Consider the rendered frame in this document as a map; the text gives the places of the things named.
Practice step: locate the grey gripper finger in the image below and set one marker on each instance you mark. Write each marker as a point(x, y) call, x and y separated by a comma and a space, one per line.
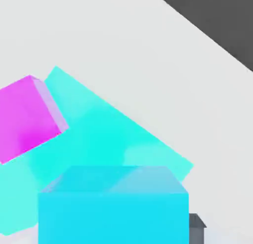
point(195, 231)

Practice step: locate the large turquoise box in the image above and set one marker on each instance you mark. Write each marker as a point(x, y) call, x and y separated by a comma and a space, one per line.
point(94, 133)

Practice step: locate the small blue cube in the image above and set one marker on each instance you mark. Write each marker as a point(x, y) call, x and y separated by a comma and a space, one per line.
point(112, 216)

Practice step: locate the small magenta cube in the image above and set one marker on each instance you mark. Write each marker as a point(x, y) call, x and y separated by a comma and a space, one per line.
point(25, 117)

